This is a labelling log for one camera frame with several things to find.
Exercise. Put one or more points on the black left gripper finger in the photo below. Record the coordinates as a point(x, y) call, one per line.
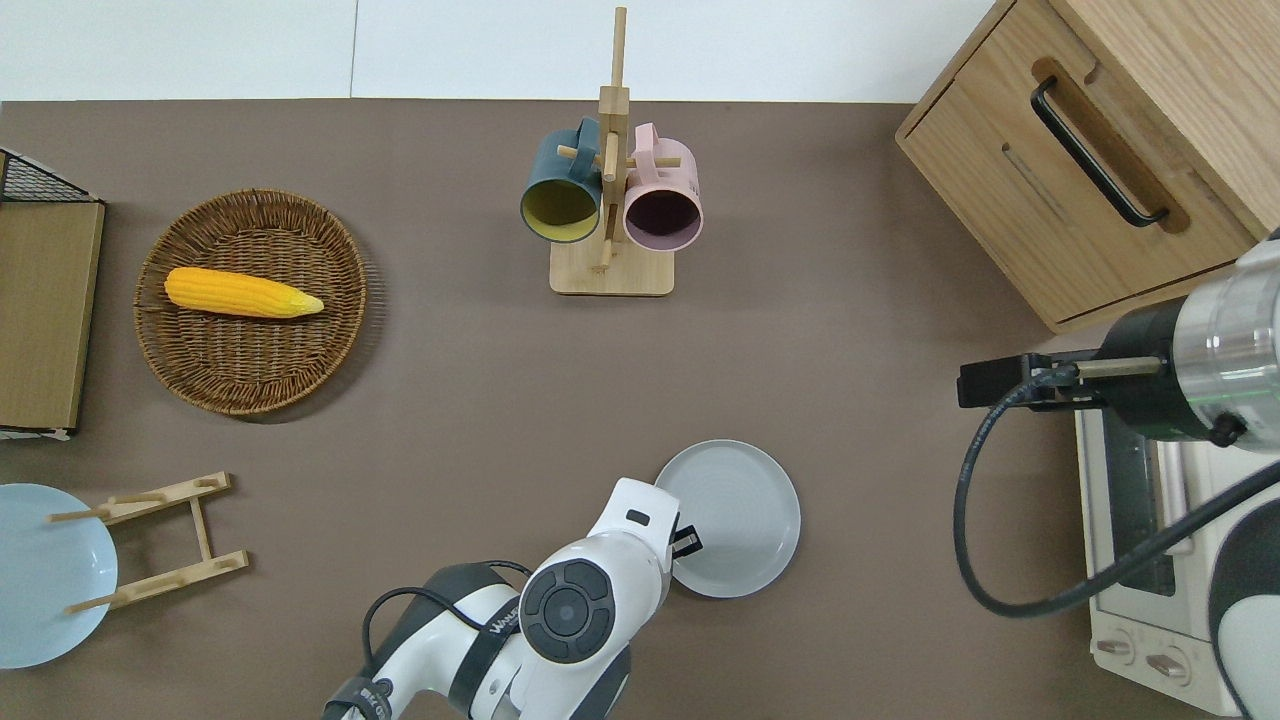
point(691, 535)
point(684, 551)

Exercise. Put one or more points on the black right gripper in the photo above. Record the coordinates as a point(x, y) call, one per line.
point(1145, 410)

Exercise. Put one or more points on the gray round plate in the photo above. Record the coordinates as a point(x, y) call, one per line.
point(740, 520)

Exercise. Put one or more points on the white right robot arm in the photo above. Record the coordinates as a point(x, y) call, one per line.
point(1235, 340)

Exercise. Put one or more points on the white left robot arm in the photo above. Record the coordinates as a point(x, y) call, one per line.
point(630, 530)

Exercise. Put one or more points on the wooden plate rack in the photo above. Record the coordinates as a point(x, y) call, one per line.
point(202, 530)

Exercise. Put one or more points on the light blue plate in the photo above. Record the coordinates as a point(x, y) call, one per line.
point(40, 600)

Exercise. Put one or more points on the brown table mat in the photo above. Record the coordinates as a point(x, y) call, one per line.
point(800, 380)

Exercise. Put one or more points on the light wooden drawer cabinet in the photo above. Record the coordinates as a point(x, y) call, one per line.
point(1010, 170)

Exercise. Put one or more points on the wooden mug rack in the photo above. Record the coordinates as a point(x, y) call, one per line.
point(612, 275)

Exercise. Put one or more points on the white toaster oven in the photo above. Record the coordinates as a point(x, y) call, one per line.
point(1150, 625)

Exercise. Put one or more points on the white oven knob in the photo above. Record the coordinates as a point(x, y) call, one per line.
point(1115, 648)
point(1166, 664)

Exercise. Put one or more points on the pink mug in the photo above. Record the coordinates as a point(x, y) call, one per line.
point(672, 165)

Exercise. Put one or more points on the dark teal mug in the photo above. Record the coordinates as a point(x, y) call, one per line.
point(555, 165)

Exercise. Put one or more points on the brown wicker basket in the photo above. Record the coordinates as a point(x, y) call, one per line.
point(250, 360)

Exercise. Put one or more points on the yellow corn cob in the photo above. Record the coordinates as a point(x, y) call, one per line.
point(235, 292)

